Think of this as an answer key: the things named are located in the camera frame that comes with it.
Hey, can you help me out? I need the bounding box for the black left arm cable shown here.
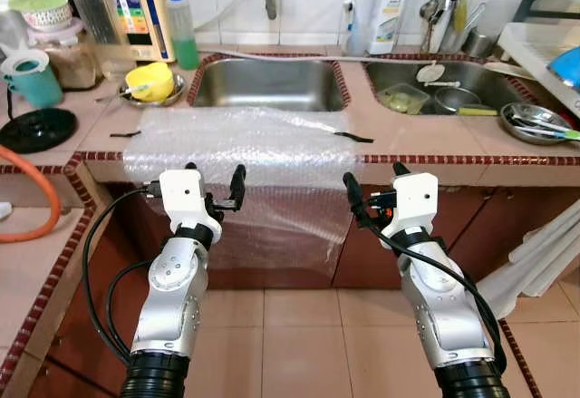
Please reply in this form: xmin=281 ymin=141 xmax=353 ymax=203
xmin=82 ymin=186 xmax=164 ymax=367

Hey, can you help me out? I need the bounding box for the steel cup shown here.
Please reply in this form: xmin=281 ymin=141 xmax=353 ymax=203
xmin=462 ymin=26 xmax=499 ymax=60

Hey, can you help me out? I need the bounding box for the white striped hanging cloth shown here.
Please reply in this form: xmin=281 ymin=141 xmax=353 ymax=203
xmin=476 ymin=201 xmax=580 ymax=319

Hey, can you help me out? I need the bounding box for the green handled utensil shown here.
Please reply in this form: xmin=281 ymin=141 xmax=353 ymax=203
xmin=512 ymin=119 xmax=580 ymax=141

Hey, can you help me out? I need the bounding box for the white sink strainer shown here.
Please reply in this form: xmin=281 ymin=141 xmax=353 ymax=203
xmin=417 ymin=64 xmax=448 ymax=84

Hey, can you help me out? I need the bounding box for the brown wooden base cabinet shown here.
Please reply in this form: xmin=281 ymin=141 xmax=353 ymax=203
xmin=100 ymin=180 xmax=580 ymax=292

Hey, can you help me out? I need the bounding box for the teal cup white rim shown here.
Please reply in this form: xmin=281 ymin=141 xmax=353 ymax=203
xmin=0 ymin=49 xmax=64 ymax=110

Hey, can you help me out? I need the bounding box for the white water hose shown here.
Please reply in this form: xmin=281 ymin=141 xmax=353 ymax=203
xmin=204 ymin=46 xmax=545 ymax=80

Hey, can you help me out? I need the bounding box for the beige water ionizer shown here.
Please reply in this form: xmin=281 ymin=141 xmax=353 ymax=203
xmin=100 ymin=0 xmax=179 ymax=63

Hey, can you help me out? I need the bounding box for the clear bubble wrap sheet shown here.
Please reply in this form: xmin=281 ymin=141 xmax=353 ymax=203
xmin=122 ymin=106 xmax=365 ymax=277

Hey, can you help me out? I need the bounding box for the small clear spray bottle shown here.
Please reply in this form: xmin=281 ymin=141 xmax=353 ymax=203
xmin=339 ymin=0 xmax=360 ymax=55

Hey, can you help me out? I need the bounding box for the round tin green lid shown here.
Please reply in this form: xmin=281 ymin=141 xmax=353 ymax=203
xmin=9 ymin=0 xmax=73 ymax=33

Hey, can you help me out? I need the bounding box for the long black tape strip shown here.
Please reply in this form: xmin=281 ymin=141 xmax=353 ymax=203
xmin=333 ymin=131 xmax=375 ymax=144

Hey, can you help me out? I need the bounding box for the blue plastic bowl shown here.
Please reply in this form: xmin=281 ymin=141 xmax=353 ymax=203
xmin=547 ymin=46 xmax=580 ymax=88

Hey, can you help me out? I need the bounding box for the white dish rack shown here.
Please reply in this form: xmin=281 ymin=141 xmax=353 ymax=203
xmin=497 ymin=21 xmax=580 ymax=111

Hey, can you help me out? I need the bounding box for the steel plate holding cutlery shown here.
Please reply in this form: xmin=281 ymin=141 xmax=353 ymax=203
xmin=498 ymin=102 xmax=577 ymax=146

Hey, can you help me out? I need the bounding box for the clear plastic container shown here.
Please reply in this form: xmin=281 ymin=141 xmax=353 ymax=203
xmin=379 ymin=83 xmax=432 ymax=116

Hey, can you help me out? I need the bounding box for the small steel bowl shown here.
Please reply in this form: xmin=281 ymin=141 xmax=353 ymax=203
xmin=433 ymin=87 xmax=482 ymax=116

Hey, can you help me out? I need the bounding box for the steel sink basin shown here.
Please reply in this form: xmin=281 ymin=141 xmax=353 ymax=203
xmin=188 ymin=53 xmax=352 ymax=114
xmin=362 ymin=53 xmax=546 ymax=120

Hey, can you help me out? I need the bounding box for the yellow plastic cup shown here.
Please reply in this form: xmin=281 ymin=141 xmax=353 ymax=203
xmin=125 ymin=62 xmax=175 ymax=103

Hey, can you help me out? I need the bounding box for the clear jar brown powder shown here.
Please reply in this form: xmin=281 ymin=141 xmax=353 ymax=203
xmin=32 ymin=26 xmax=102 ymax=92

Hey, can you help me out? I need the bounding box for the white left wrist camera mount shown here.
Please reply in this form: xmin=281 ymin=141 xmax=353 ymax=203
xmin=159 ymin=170 xmax=224 ymax=241

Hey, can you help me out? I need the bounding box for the orange hose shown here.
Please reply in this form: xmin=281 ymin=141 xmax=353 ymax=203
xmin=0 ymin=144 xmax=63 ymax=244

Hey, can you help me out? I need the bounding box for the shallow steel plate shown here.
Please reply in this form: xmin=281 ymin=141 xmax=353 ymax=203
xmin=118 ymin=72 xmax=188 ymax=109

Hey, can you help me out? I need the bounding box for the green soap bottle blue cap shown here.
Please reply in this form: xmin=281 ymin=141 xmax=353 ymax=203
xmin=166 ymin=0 xmax=201 ymax=71

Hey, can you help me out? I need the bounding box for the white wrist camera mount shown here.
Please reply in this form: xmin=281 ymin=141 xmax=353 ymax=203
xmin=159 ymin=170 xmax=224 ymax=241
xmin=381 ymin=173 xmax=440 ymax=241

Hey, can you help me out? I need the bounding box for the white detergent bottle yellow cap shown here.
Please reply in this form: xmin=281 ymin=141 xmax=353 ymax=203
xmin=367 ymin=0 xmax=411 ymax=55

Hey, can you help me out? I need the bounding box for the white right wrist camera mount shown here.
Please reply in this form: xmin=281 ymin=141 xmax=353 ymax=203
xmin=381 ymin=173 xmax=440 ymax=241

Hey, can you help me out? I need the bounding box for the black round lid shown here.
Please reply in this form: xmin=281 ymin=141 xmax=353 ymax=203
xmin=0 ymin=108 xmax=79 ymax=155

